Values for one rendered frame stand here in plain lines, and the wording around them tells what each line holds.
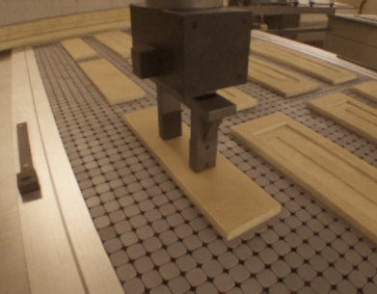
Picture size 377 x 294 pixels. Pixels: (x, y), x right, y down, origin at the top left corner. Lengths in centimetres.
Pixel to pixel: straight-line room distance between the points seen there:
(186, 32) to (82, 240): 38
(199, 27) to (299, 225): 38
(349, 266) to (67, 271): 45
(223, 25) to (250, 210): 32
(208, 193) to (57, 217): 29
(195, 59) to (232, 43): 7
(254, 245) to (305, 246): 9
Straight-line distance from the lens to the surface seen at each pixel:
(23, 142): 84
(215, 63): 48
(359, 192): 65
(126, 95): 96
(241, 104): 90
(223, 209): 52
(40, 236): 56
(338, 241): 56
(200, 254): 48
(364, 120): 97
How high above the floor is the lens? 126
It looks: 33 degrees down
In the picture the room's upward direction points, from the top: straight up
